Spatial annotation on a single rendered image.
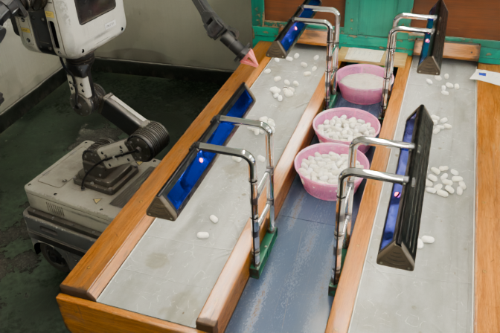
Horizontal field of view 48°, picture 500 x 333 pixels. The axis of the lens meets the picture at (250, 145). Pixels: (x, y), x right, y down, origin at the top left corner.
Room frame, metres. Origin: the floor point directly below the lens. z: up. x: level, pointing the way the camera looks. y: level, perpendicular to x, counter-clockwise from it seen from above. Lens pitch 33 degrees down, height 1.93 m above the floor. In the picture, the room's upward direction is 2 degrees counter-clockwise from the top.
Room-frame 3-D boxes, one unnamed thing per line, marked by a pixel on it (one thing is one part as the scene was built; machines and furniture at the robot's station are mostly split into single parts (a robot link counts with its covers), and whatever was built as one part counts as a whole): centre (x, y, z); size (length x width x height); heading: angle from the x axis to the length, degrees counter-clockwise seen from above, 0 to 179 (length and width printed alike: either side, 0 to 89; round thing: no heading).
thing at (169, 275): (1.85, -0.01, 0.73); 1.81 x 0.30 x 0.02; 160
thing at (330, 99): (2.21, -0.29, 0.90); 0.20 x 0.19 x 0.45; 160
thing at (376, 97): (2.30, -0.54, 0.72); 0.27 x 0.27 x 0.10
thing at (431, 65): (2.04, -0.74, 1.08); 0.62 x 0.08 x 0.07; 160
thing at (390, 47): (2.07, -0.67, 0.90); 0.20 x 0.19 x 0.45; 160
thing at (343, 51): (2.51, -0.62, 0.77); 0.33 x 0.15 x 0.01; 70
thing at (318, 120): (1.89, -0.39, 0.72); 0.27 x 0.27 x 0.10
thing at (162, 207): (1.33, 0.12, 1.08); 0.62 x 0.08 x 0.07; 160
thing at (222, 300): (1.79, -0.18, 0.71); 1.81 x 0.05 x 0.11; 160
